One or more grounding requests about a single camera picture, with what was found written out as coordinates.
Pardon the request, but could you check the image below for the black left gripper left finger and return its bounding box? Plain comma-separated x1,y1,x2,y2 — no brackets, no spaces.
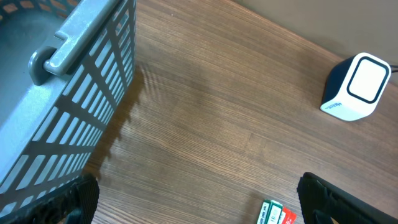
1,174,100,224

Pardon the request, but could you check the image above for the red stick packet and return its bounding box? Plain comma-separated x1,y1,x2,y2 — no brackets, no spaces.
278,207,297,224

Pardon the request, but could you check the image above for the grey plastic basket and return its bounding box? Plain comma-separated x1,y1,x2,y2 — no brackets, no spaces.
1,0,136,216

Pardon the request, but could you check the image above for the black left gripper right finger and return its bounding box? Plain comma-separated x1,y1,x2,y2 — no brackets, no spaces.
297,172,397,224

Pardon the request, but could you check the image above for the green white gum pack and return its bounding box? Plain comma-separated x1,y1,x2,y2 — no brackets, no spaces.
256,200,283,224

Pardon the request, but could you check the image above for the white barcode scanner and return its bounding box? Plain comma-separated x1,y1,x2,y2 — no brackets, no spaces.
320,52,392,121

